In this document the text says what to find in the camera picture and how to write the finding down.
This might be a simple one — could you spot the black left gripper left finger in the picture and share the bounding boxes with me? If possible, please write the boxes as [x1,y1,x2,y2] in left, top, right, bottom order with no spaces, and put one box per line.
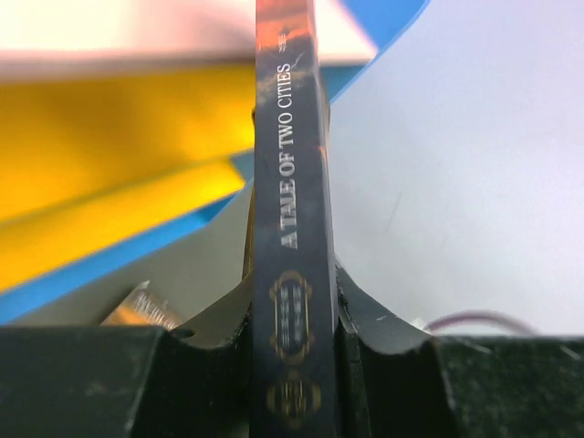
[1,278,253,437]

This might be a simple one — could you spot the black red-lettered glossy book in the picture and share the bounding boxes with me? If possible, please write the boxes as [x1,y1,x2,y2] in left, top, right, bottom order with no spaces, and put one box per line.
[101,280,183,329]

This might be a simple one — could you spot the colourful blue-framed bookshelf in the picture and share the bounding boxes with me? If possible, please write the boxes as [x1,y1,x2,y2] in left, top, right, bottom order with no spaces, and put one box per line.
[0,0,433,326]

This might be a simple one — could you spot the dark Tale of Two Cities book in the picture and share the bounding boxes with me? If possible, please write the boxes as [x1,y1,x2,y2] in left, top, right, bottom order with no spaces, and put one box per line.
[250,1,338,437]

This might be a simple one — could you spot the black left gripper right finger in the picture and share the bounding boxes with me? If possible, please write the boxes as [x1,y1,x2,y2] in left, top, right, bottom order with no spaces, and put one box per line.
[336,268,583,437]

